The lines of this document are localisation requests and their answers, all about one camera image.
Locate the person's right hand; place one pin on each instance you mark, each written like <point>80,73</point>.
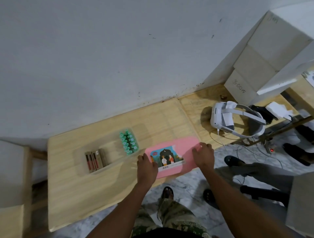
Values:
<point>204,157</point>

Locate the person's left hand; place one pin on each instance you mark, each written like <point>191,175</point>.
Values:
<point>146,171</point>

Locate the pink box lid with picture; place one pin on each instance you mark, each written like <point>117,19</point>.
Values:
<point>186,149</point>

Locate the group of green small bottles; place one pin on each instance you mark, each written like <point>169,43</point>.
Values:
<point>128,142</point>

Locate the clear plastic container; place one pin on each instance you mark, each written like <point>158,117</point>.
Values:
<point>108,147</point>

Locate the person's left forearm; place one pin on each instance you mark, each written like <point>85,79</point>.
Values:
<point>122,213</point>

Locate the person's right forearm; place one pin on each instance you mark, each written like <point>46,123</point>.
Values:
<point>242,206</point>

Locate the large plain white box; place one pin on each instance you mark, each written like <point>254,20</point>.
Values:
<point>274,49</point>

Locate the white box with black handwriting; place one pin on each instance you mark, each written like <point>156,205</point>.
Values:
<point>14,176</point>

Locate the black sandal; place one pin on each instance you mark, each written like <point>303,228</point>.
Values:
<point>167,192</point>
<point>209,197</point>

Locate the patterned shorts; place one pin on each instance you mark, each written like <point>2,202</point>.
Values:
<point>171,218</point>

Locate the small dark knob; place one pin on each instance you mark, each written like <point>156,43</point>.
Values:
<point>222,97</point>

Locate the device with red light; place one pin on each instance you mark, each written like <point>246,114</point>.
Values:
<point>271,150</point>

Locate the black phone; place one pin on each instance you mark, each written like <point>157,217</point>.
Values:
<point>262,111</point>

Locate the white foam piece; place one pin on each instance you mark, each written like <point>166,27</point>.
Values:
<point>278,109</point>

